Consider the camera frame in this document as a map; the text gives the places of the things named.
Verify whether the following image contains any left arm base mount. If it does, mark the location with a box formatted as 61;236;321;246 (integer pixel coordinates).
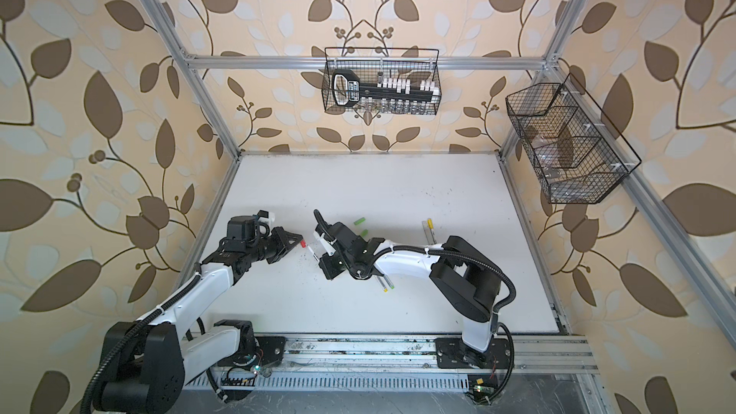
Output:
215;335;287;404

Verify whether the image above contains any black tool in basket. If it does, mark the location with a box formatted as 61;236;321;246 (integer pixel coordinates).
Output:
322;69;442;108

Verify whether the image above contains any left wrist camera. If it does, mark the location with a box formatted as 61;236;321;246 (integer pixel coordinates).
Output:
226;210;271;243

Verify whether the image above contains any wall wire basket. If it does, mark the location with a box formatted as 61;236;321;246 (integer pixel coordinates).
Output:
321;45;442;116
505;74;642;204

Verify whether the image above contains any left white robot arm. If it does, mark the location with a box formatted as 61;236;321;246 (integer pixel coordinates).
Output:
80;222;303;413

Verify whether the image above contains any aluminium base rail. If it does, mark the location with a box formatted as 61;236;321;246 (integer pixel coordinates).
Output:
171;332;599;393

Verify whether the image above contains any right wall wire basket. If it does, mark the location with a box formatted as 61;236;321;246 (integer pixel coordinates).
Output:
505;74;642;204

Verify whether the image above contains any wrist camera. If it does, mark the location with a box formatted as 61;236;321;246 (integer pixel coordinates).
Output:
314;209;337;256
226;210;271;243

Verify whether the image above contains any clear pen red tip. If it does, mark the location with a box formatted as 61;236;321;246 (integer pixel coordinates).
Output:
307;245;320;262

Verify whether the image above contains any clear pen yellow tip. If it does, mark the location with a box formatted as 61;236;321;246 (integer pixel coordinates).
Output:
377;276;388;292

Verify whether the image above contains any clear pen yellow cap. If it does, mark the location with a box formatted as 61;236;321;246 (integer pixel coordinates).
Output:
427;218;437;245

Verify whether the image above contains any back wall wire basket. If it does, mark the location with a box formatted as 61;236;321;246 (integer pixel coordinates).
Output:
321;45;442;116

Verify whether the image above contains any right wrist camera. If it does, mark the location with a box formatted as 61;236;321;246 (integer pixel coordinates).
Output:
314;209;337;256

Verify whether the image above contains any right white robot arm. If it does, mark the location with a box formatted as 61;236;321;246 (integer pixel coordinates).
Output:
314;216;517;369

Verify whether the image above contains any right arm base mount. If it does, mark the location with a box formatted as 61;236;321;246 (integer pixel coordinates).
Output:
434;335;514;404

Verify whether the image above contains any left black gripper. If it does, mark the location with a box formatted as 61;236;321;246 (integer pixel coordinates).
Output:
243;227;301;265

